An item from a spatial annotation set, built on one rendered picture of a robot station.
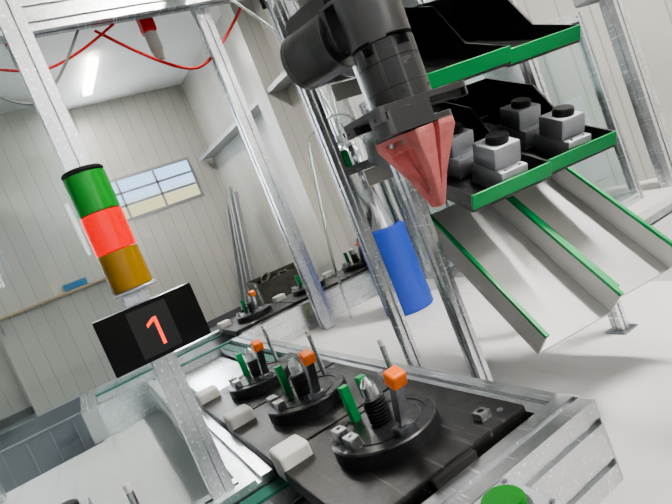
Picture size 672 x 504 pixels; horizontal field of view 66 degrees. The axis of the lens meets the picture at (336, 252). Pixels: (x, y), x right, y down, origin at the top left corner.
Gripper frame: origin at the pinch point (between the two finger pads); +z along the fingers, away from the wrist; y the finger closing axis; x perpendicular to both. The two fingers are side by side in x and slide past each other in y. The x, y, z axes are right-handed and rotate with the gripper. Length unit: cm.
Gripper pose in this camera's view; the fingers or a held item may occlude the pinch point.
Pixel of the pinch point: (436, 197)
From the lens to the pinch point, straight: 49.7
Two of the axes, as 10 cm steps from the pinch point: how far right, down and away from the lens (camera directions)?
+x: 4.5, -0.5, -8.9
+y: -8.2, 3.7, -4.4
